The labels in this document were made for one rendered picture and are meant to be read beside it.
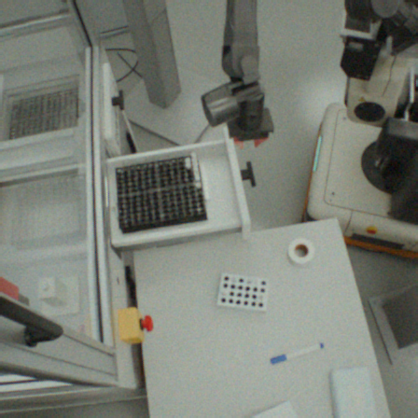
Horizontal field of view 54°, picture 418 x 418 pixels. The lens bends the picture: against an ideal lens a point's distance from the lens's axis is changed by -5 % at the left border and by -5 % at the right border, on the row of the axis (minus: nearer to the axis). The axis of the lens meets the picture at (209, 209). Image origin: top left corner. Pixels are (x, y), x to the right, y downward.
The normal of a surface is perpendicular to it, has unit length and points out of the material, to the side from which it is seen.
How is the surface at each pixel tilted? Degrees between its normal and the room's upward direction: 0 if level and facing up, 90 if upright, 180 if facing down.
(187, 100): 3
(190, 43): 0
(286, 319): 0
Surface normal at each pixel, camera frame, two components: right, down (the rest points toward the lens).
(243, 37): 0.25, 0.31
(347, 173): -0.06, -0.43
